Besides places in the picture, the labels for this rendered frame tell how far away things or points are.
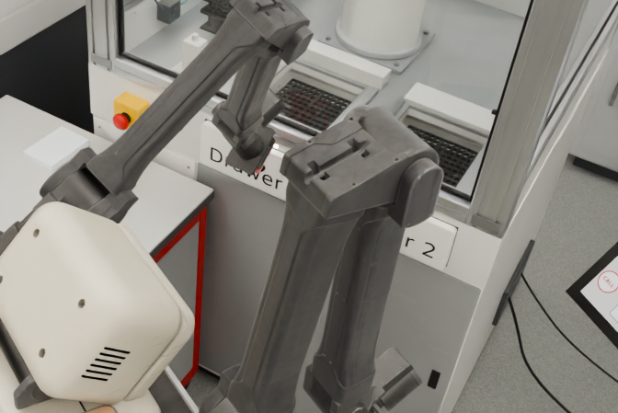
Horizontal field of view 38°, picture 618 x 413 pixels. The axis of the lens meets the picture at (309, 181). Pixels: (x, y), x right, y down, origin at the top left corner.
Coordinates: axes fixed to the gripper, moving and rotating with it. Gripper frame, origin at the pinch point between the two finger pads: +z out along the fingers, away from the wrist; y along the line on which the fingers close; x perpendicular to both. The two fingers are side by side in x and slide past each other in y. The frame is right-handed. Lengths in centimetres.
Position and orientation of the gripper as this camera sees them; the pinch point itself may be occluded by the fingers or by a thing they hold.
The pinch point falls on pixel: (260, 160)
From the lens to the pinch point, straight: 186.2
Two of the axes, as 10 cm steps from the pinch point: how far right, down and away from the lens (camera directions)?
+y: 4.4, -8.8, 1.9
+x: -8.7, -3.8, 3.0
